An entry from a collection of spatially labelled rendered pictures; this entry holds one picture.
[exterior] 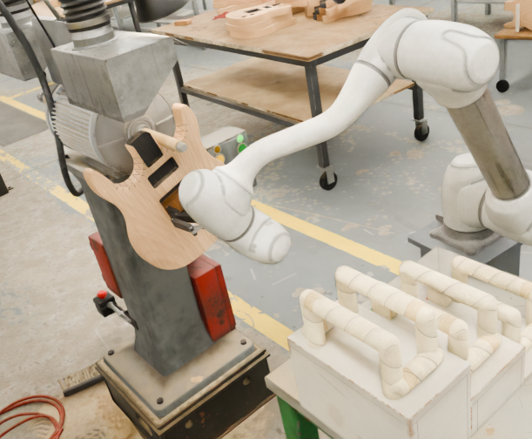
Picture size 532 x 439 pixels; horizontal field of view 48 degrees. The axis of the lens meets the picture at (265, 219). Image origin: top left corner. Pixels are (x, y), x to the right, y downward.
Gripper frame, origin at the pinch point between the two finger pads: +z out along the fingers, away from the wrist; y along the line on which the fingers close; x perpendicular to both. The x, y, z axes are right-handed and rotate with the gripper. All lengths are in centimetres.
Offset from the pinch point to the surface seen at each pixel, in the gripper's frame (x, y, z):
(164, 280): -40, -10, 32
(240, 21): -49, 164, 191
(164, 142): 17.3, 4.6, -0.8
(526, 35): -153, 324, 96
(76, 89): 38.4, -4.2, 9.0
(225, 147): -5.3, 26.6, 14.5
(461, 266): -10, 19, -73
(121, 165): 11.6, -3.5, 16.5
